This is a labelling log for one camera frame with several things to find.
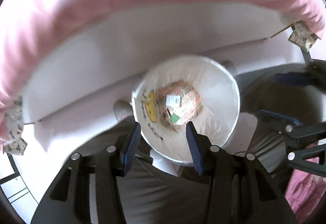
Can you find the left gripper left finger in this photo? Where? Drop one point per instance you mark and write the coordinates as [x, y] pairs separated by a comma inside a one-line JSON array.
[[67, 198]]

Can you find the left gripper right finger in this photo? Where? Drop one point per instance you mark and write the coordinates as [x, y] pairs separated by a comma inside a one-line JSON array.
[[240, 188]]

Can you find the green block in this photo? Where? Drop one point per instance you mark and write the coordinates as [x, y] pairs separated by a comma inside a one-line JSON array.
[[174, 118]]

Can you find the white lined trash bin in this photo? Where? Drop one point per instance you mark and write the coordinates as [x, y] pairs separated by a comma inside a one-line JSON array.
[[197, 89]]

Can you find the grey trousers leg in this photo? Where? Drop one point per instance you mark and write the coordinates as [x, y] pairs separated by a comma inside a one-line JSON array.
[[149, 195]]

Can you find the patterned paper scrap left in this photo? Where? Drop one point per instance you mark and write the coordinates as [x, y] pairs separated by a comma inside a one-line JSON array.
[[11, 137]]

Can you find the patterned paper scrap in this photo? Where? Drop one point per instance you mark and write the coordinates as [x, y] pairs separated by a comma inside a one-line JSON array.
[[11, 137], [302, 36]]

